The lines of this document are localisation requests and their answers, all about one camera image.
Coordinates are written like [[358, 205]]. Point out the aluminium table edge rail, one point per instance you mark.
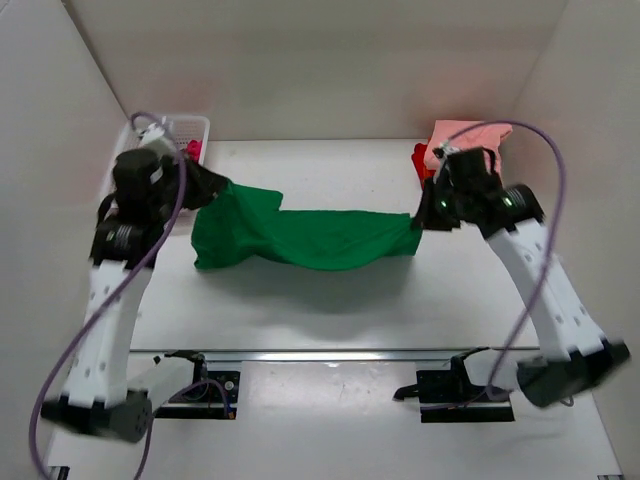
[[330, 355]]

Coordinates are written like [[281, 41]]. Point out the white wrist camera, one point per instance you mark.
[[443, 150], [154, 138]]

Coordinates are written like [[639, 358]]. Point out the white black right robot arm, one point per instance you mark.
[[575, 354]]

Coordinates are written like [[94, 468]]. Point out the green t shirt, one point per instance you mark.
[[245, 222]]

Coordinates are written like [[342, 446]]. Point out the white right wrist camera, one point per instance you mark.
[[443, 150]]

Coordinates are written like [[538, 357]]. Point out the magenta t shirt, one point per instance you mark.
[[193, 150]]

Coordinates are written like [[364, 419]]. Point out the salmon pink folded t shirt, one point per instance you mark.
[[489, 137]]

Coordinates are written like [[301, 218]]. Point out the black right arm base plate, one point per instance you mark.
[[449, 396]]

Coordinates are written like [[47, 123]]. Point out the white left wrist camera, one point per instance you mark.
[[154, 138]]

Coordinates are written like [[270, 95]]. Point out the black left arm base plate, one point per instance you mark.
[[215, 401]]

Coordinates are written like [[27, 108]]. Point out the red t shirt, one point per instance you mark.
[[418, 158]]

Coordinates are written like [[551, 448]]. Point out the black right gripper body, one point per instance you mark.
[[440, 209]]

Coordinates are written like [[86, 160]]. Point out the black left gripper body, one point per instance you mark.
[[195, 182]]

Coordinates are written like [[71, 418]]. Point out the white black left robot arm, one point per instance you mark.
[[98, 399]]

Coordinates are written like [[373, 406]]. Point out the white plastic basket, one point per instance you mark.
[[183, 129]]

